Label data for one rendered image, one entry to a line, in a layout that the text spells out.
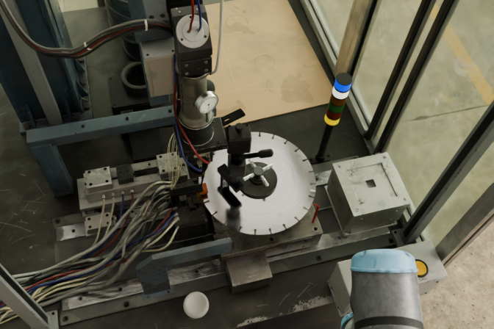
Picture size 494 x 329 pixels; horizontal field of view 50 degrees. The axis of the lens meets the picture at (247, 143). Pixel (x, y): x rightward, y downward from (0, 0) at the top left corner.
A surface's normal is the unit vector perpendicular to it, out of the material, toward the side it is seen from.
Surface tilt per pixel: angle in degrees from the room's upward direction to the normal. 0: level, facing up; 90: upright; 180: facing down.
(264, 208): 0
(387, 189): 0
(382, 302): 24
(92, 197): 90
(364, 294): 53
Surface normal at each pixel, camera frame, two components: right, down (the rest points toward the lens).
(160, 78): 0.26, 0.81
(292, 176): 0.05, -0.55
